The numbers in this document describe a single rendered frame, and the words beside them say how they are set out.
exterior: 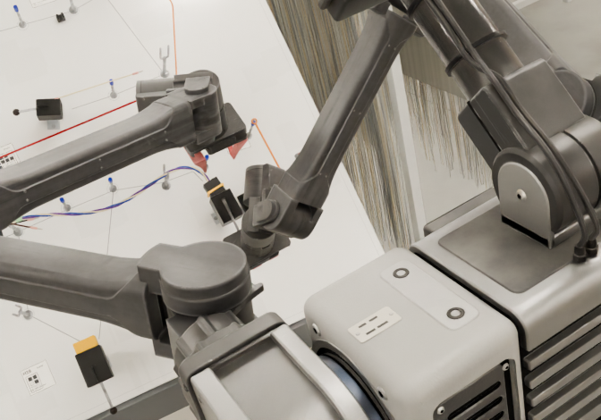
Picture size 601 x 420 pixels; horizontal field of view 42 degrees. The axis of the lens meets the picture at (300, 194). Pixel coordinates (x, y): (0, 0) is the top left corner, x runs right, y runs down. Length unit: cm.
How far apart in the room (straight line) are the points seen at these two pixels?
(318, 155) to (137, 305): 52
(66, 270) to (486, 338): 42
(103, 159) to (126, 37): 67
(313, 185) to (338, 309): 64
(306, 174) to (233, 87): 51
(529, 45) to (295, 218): 44
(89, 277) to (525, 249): 39
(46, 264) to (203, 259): 17
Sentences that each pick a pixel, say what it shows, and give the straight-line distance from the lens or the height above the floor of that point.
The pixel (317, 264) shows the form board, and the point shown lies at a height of 94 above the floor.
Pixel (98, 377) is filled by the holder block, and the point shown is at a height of 98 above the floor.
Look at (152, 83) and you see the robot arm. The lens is 123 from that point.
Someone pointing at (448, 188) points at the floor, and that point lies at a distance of 344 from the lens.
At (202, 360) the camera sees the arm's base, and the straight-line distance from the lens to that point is 58.
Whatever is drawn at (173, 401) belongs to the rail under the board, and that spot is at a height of 83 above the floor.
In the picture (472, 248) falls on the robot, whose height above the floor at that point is 153.
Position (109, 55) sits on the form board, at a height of 136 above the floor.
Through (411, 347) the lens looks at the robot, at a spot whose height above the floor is 153.
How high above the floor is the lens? 189
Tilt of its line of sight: 32 degrees down
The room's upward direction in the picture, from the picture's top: 14 degrees counter-clockwise
